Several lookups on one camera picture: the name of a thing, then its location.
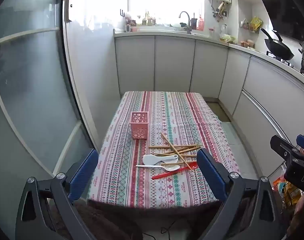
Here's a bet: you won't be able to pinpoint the kitchen window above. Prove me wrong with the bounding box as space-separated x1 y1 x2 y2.
128 0 208 27

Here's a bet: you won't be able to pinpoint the person's right forearm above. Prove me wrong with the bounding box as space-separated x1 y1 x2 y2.
286 194 304 240

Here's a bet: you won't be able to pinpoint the white kitchen countertop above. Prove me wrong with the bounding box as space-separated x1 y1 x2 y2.
113 28 304 90

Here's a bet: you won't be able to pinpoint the pink perforated utensil basket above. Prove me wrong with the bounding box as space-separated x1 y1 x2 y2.
129 112 149 140

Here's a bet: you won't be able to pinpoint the black range hood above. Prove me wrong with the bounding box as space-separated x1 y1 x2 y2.
251 0 304 42

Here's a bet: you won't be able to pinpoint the white rice paddle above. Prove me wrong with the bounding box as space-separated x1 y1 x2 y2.
142 154 179 166

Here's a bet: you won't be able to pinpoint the patterned striped tablecloth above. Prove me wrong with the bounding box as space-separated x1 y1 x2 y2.
87 91 242 208

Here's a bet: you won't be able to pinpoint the colourful snack packets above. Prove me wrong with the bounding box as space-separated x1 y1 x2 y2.
273 176 303 208

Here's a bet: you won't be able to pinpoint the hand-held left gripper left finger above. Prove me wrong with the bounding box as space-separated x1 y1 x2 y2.
15 149 99 240

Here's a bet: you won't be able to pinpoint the row of windowsill ornaments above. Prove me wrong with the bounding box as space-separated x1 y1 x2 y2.
125 11 158 27

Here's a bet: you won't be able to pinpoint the green cabbage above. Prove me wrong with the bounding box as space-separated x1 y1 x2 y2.
219 34 236 43

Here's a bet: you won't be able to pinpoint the red plastic spoon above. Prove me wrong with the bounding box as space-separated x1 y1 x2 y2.
152 162 199 180

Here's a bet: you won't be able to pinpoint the wire wall rack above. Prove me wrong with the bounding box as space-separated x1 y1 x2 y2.
239 19 264 34

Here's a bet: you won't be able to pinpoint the gas stove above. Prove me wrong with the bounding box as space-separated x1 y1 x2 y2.
266 51 304 81

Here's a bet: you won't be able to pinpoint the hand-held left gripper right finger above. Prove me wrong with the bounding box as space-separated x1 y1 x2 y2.
196 148 280 240

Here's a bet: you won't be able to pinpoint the white kitchen cabinets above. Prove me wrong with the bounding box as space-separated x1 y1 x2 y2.
114 34 304 180

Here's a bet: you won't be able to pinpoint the black wok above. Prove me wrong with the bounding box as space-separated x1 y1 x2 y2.
261 28 295 61

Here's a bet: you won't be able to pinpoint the pile of wooden chopsticks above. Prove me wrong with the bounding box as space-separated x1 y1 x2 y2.
148 132 203 170

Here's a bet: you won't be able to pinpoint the frosted glass sliding door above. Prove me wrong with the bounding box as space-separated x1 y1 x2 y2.
0 0 100 233

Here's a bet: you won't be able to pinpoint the water heater pipes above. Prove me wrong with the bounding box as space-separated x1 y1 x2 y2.
209 0 230 22

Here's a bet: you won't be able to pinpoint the yellow snack bag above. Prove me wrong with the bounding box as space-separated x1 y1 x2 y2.
249 17 263 32

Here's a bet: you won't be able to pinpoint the white plastic spoon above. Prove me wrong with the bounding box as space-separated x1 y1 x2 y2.
136 164 181 172

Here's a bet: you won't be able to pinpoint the curved metal faucet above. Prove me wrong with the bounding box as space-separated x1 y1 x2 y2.
179 11 192 34

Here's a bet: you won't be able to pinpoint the black cable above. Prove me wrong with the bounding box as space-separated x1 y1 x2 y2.
142 219 185 240

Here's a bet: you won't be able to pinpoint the metal door handle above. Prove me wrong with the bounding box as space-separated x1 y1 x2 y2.
63 0 84 23

